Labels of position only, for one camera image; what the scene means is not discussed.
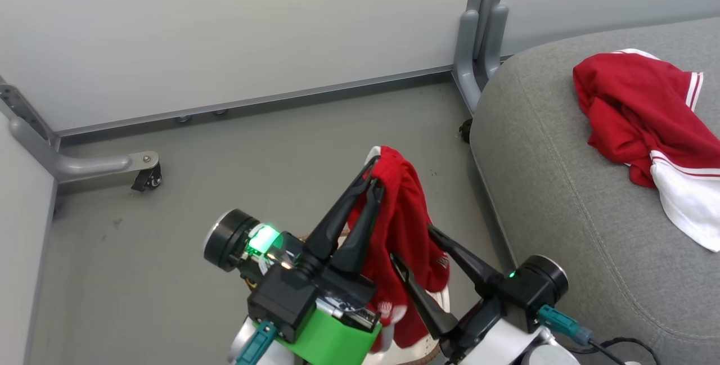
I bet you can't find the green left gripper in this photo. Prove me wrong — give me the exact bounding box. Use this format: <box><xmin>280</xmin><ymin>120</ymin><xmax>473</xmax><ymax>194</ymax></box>
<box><xmin>256</xmin><ymin>157</ymin><xmax>386</xmax><ymax>365</ymax></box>

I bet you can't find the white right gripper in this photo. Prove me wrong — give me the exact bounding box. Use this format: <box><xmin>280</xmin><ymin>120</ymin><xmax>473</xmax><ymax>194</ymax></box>
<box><xmin>390</xmin><ymin>224</ymin><xmax>543</xmax><ymax>365</ymax></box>

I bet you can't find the red and white jersey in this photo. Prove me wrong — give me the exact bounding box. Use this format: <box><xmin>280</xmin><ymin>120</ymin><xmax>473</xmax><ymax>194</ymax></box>
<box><xmin>346</xmin><ymin>146</ymin><xmax>451</xmax><ymax>354</ymax></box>

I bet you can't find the red white sports shirt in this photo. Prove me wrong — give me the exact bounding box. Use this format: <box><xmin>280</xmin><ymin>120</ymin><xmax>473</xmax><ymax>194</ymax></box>
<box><xmin>573</xmin><ymin>48</ymin><xmax>720</xmax><ymax>253</ymax></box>

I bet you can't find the grey fabric sofa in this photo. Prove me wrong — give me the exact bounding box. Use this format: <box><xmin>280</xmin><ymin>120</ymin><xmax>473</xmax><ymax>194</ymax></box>
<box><xmin>469</xmin><ymin>16</ymin><xmax>720</xmax><ymax>365</ymax></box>

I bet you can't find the white laundry basket brown rim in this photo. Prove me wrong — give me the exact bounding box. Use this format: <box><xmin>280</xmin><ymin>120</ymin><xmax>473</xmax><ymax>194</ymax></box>
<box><xmin>298</xmin><ymin>233</ymin><xmax>452</xmax><ymax>365</ymax></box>

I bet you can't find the black caster wheel with brake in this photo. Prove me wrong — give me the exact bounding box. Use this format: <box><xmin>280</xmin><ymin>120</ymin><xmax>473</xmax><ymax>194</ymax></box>
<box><xmin>131</xmin><ymin>163</ymin><xmax>163</xmax><ymax>192</ymax></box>

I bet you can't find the grey partition foot with plate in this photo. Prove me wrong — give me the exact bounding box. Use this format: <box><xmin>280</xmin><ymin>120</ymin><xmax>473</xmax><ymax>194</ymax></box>
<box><xmin>0</xmin><ymin>75</ymin><xmax>160</xmax><ymax>183</ymax></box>

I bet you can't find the teal right camera connector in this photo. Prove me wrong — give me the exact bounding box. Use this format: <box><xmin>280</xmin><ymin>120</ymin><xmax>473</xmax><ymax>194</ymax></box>
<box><xmin>536</xmin><ymin>305</ymin><xmax>595</xmax><ymax>346</ymax></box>

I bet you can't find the teal camera connector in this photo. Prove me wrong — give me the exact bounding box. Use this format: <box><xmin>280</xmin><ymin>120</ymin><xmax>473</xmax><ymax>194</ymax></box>
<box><xmin>235</xmin><ymin>322</ymin><xmax>278</xmax><ymax>365</ymax></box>
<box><xmin>536</xmin><ymin>305</ymin><xmax>595</xmax><ymax>346</ymax></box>

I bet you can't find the teal left camera connector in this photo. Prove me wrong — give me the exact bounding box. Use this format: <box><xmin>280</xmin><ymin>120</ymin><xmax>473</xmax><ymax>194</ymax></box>
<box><xmin>235</xmin><ymin>322</ymin><xmax>278</xmax><ymax>365</ymax></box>

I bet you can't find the grey partition base rail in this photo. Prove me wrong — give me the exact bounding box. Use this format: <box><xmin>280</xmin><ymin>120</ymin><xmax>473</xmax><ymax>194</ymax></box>
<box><xmin>55</xmin><ymin>67</ymin><xmax>455</xmax><ymax>138</ymax></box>

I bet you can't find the thin black cable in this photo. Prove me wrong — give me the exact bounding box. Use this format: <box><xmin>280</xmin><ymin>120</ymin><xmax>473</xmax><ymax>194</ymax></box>
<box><xmin>565</xmin><ymin>336</ymin><xmax>662</xmax><ymax>365</ymax></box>

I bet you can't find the grey partition edge rail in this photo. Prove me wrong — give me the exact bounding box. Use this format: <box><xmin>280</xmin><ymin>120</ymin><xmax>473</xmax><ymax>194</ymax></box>
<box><xmin>25</xmin><ymin>182</ymin><xmax>59</xmax><ymax>365</ymax></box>

